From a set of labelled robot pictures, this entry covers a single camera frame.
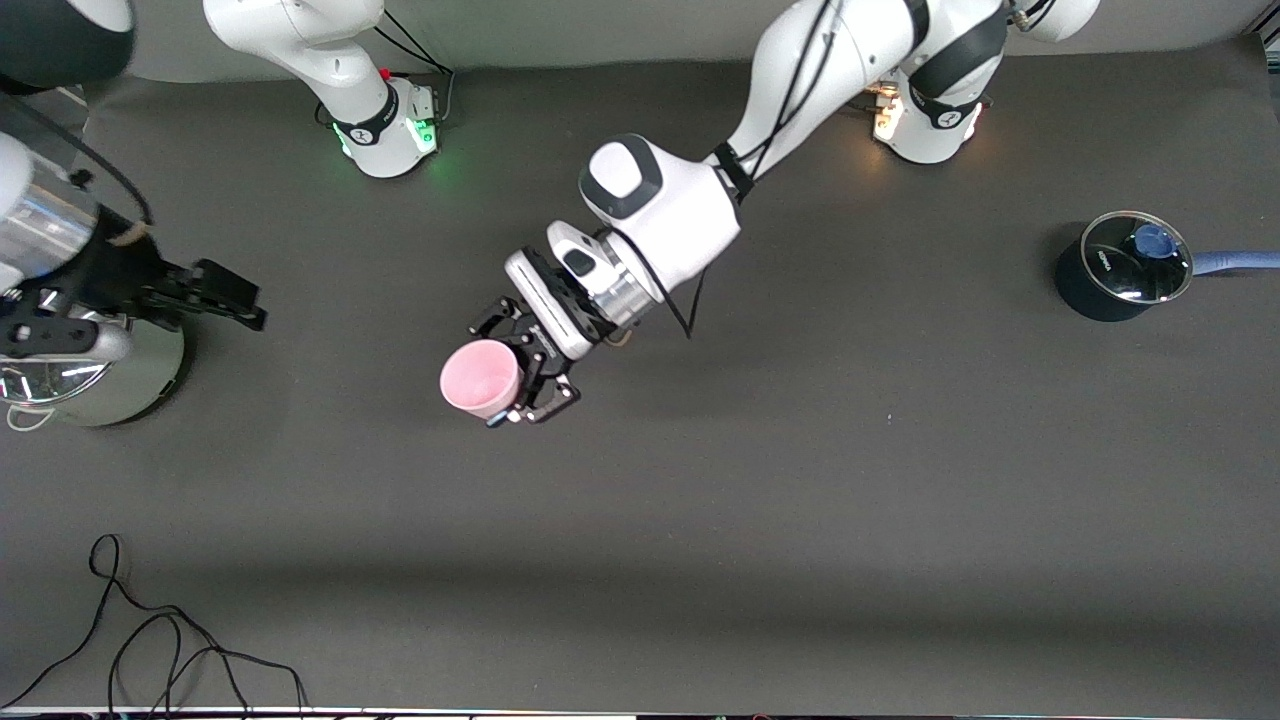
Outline pink plastic cup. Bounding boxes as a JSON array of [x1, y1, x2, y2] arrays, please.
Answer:
[[440, 339, 526, 420]]

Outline sage green metal pot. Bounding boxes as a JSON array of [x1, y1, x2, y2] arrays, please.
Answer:
[[0, 300, 187, 431]]

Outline clear glass pot lid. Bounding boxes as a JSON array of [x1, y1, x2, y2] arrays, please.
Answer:
[[0, 355, 113, 407]]

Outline dark blue saucepan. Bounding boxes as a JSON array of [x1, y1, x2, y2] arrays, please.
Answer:
[[1055, 210, 1280, 323]]

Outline glass lid with blue knob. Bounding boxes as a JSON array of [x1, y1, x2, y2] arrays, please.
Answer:
[[1080, 210, 1195, 304]]

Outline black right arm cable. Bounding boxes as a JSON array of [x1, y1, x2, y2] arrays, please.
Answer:
[[0, 94, 154, 227]]

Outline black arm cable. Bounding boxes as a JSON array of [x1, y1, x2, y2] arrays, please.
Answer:
[[0, 94, 154, 227], [635, 0, 841, 341]]

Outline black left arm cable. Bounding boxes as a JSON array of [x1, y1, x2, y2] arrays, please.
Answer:
[[635, 0, 841, 341]]

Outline black right base cable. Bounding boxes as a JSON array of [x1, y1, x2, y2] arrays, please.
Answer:
[[372, 8, 457, 126]]

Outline thin black loose cable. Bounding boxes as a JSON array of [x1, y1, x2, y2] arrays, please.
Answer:
[[0, 533, 309, 713]]

